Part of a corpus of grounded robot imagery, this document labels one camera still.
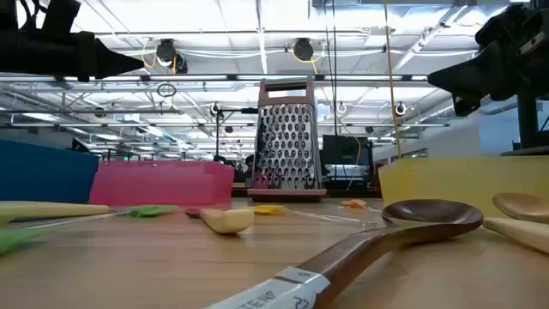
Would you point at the dark wooden spoon with label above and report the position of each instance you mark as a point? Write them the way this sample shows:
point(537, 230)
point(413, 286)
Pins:
point(343, 257)

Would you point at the grey desk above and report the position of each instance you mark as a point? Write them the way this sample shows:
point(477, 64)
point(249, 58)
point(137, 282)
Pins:
point(527, 150)

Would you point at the blue plastic bin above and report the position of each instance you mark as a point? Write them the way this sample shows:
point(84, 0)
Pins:
point(43, 171)

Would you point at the pink plastic tray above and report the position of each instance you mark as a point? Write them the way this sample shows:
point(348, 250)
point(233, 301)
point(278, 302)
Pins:
point(163, 184)

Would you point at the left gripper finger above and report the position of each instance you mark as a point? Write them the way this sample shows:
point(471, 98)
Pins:
point(113, 60)

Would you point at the pink steel box grater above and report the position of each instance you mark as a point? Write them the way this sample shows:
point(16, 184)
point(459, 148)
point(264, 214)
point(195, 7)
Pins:
point(286, 146)

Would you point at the yellow translucent plastic bin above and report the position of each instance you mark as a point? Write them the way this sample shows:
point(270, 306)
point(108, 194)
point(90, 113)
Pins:
point(450, 180)

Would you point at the black round ceiling fixture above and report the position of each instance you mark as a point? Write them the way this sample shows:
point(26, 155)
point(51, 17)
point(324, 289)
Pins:
point(166, 50)
point(303, 49)

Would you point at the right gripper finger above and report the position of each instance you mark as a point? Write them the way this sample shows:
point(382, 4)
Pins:
point(465, 70)

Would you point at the black camera stand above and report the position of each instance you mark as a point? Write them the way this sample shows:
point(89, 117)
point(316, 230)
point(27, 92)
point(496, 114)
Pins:
point(217, 133)

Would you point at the black metal table frame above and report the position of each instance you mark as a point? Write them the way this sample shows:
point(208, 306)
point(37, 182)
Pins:
point(351, 194)

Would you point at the green silicone spoon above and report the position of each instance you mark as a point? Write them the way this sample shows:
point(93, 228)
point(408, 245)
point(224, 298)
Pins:
point(4, 219)

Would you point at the black background monitor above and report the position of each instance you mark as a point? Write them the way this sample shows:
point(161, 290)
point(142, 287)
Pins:
point(343, 150)

